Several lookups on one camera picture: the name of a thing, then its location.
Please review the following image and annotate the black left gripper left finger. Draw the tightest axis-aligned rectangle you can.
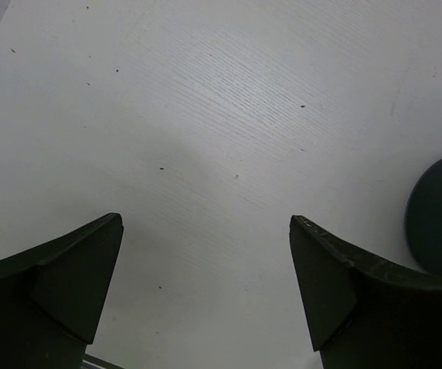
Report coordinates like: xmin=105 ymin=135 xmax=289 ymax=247
xmin=0 ymin=213 xmax=123 ymax=368

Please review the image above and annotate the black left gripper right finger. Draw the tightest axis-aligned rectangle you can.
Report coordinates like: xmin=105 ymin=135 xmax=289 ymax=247
xmin=289 ymin=215 xmax=442 ymax=368

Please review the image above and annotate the dark grey waste bin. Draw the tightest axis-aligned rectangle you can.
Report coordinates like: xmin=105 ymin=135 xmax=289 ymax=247
xmin=404 ymin=159 xmax=442 ymax=276

